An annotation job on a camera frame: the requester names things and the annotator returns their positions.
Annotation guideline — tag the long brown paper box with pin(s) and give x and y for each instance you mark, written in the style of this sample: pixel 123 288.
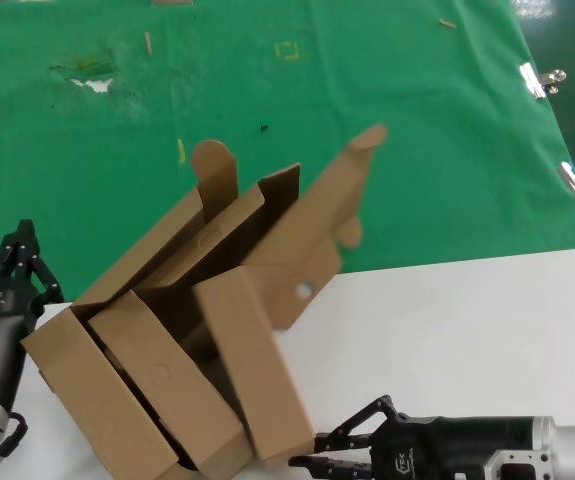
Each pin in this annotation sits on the long brown paper box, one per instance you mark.
pixel 247 360
pixel 82 395
pixel 162 370

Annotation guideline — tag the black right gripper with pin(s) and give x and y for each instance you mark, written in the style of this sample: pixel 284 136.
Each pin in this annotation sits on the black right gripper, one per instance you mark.
pixel 427 445

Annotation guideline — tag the small wooden stick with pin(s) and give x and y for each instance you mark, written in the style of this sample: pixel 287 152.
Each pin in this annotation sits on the small wooden stick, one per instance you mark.
pixel 447 23
pixel 148 42

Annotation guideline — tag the large open cardboard carton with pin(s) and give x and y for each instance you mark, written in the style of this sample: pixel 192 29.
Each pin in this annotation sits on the large open cardboard carton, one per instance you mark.
pixel 307 235

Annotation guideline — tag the green table cloth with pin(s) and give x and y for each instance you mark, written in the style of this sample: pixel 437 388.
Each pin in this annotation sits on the green table cloth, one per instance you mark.
pixel 367 90

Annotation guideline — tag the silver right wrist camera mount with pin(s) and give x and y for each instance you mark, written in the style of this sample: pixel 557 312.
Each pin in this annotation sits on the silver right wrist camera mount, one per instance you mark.
pixel 517 465

